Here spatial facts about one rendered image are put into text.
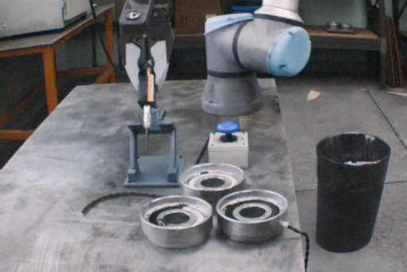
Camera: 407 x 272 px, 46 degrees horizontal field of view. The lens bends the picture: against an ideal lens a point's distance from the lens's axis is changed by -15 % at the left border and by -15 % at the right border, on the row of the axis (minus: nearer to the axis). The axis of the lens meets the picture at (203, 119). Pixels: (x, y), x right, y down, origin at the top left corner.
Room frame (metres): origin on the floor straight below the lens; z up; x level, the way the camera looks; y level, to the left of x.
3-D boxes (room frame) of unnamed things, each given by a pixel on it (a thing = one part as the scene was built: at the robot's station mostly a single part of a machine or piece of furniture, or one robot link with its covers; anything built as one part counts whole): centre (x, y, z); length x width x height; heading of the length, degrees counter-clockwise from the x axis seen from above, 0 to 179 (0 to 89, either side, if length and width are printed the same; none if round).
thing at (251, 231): (0.70, -0.06, 0.82); 0.10 x 0.10 x 0.04
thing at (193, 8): (4.40, -0.01, 0.64); 0.49 x 0.40 x 0.37; 90
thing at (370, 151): (1.85, -0.59, 0.21); 0.34 x 0.34 x 0.43
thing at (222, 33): (1.29, -0.08, 0.97); 0.13 x 0.12 x 0.14; 44
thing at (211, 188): (0.81, -0.01, 0.82); 0.10 x 0.10 x 0.04
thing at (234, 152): (0.96, -0.04, 0.82); 0.08 x 0.07 x 0.05; 175
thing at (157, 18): (0.95, 0.09, 1.10); 0.09 x 0.08 x 0.12; 176
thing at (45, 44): (3.38, 1.01, 0.39); 1.50 x 0.62 x 0.78; 175
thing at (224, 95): (1.29, -0.07, 0.85); 0.15 x 0.15 x 0.10
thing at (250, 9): (4.38, -0.55, 0.56); 0.52 x 0.38 x 0.22; 82
